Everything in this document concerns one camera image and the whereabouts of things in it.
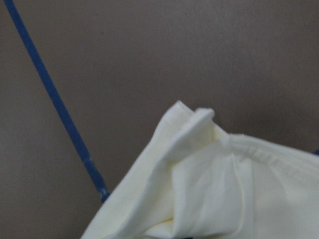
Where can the cream long sleeve printed shirt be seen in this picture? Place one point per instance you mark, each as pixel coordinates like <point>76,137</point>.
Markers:
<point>194,180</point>

